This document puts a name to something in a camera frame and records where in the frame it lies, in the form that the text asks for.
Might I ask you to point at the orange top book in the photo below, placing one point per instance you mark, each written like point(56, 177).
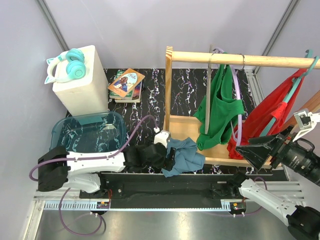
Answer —
point(126, 82)

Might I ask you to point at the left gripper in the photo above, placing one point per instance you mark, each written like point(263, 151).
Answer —
point(167, 163)

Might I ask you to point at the green bottom book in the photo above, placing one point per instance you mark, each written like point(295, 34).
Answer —
point(132, 97)

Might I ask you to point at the teal cat-ear headphones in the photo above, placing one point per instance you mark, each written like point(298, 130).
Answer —
point(75, 68)

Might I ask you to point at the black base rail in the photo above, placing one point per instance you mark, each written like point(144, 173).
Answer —
point(142, 191)

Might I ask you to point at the purple hanger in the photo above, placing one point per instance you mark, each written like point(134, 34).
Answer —
point(236, 134)

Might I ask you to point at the teal hanger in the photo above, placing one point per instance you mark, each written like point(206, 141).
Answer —
point(293, 83)

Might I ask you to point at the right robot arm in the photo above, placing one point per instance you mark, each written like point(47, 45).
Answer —
point(302, 222)

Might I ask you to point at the grey hanger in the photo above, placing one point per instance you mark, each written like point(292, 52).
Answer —
point(208, 91)

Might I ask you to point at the blue tank top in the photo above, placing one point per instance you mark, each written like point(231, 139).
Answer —
point(187, 159)

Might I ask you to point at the teal plastic bin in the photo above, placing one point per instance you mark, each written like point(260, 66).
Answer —
point(90, 133)

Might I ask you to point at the red tank top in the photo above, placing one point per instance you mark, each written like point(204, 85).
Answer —
point(261, 115)

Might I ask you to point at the green tank top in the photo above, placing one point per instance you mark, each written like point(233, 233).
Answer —
point(224, 111)

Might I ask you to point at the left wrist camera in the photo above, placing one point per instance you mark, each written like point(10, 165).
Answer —
point(161, 137)

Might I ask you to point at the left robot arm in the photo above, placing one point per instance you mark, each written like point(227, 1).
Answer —
point(61, 168)

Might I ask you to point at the white box stand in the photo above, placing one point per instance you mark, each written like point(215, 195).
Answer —
point(87, 95)

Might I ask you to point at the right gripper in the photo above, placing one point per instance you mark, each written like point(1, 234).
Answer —
point(256, 154)

